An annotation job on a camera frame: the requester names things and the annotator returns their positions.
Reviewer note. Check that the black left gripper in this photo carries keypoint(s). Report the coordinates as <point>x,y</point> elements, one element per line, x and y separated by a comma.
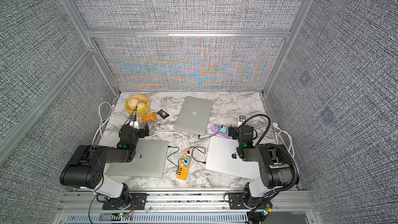
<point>132,129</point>

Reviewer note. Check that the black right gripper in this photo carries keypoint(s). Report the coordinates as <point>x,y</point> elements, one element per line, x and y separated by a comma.
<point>241,129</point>

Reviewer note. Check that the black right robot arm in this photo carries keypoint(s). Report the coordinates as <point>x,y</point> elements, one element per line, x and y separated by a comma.
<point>277,167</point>

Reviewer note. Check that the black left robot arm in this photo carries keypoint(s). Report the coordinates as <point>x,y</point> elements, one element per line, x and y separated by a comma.
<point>86,167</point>

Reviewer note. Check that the teal charger on purple strip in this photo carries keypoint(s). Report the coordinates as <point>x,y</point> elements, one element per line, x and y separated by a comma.
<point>223,130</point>

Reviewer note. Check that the right silver apple laptop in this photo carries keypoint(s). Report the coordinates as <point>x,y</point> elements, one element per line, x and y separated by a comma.
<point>222,157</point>

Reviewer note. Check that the left silver laptop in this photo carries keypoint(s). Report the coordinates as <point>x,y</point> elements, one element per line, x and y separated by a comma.
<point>149,161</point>

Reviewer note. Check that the rear grey laptop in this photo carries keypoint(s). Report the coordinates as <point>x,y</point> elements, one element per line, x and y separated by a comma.
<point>194,115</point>

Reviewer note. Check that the pink charger plug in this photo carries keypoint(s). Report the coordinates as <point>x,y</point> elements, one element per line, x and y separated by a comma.
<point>188,154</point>

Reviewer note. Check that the orange snack packet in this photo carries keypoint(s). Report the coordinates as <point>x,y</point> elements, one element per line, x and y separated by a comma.
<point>149,117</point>

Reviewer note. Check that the purple power strip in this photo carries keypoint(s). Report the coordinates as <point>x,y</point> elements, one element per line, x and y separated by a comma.
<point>215,128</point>

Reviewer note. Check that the right steamed bun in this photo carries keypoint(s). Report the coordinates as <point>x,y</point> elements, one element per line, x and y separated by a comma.
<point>141,105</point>

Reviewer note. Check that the steamed bun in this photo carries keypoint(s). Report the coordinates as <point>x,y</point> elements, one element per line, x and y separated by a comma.
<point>141,105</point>
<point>132,102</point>

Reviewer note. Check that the yellow bamboo steamer basket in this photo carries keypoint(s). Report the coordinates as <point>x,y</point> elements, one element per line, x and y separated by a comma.
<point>142,98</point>

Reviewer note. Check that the left steamed bun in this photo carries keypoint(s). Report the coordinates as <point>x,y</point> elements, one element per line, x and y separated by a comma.
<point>132,102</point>

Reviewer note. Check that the black snack packet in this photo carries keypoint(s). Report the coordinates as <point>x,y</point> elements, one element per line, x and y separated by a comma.
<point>163,114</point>

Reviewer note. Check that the orange power strip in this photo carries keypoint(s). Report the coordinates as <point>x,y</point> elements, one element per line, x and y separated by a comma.
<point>182,172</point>

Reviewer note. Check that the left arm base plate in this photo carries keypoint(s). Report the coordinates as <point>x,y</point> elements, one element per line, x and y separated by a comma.
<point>136,201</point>

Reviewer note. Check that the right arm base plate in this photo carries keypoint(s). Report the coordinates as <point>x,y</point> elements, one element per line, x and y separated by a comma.
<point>236,200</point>

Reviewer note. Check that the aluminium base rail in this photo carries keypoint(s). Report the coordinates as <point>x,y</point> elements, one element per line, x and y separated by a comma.
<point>188,200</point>

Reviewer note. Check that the white vented cable duct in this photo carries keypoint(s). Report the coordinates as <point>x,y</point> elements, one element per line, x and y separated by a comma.
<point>158,218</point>

